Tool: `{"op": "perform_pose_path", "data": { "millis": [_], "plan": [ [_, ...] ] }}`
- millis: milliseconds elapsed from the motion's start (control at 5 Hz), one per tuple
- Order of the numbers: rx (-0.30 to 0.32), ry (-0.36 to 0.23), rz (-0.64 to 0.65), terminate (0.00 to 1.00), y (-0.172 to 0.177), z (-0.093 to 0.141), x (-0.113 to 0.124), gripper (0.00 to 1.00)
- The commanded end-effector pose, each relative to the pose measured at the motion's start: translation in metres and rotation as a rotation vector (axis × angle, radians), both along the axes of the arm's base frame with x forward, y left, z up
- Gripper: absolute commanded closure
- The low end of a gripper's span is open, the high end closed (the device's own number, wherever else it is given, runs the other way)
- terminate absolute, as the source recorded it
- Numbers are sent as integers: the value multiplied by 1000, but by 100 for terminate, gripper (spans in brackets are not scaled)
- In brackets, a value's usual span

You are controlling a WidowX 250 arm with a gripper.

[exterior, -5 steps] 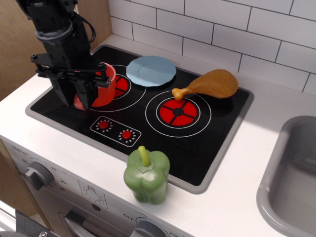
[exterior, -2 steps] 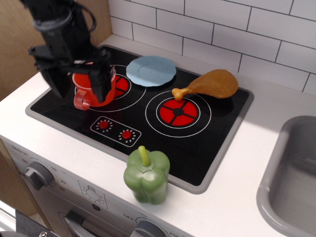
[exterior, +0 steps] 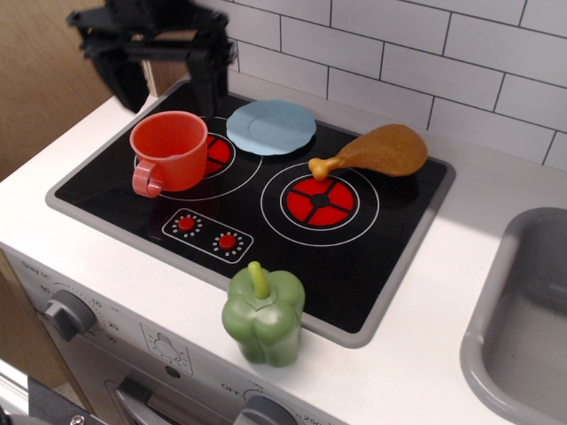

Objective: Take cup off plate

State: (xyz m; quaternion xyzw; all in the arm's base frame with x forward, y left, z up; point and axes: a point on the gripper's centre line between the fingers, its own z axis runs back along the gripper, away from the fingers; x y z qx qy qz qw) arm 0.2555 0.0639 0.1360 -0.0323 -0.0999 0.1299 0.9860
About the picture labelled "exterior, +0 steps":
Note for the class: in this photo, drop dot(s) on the grey oven knob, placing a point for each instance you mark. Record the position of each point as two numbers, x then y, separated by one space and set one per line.
68 315
263 411

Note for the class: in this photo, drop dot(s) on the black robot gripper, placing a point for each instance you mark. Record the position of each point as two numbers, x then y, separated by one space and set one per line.
119 33

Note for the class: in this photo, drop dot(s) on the black toy stove top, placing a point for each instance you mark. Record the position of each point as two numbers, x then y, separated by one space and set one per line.
349 239

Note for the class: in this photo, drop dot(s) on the wooden side panel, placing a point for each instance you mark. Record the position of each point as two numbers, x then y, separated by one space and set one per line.
47 86

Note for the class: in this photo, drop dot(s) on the grey left oven knob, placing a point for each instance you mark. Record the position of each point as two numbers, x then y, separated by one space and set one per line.
68 315

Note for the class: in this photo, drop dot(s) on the brown toy chicken drumstick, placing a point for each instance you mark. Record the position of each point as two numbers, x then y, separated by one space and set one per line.
393 150

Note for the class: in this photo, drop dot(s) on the grey toy sink basin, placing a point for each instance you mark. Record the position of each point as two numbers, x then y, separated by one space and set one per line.
513 353

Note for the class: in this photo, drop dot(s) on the grey oven door handle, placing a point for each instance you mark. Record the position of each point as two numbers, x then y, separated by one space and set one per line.
144 406

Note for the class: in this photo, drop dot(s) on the black device with screw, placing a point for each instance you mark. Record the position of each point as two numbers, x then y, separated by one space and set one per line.
34 403

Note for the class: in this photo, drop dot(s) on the light blue toy plate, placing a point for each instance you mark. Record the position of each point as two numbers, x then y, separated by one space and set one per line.
271 127

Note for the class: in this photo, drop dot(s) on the red plastic toy cup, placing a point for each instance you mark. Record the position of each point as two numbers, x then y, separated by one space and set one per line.
171 152

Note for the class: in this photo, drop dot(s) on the green toy bell pepper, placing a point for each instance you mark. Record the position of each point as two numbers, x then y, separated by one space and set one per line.
263 314

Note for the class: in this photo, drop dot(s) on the grey middle oven knob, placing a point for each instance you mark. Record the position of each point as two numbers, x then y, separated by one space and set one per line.
263 411

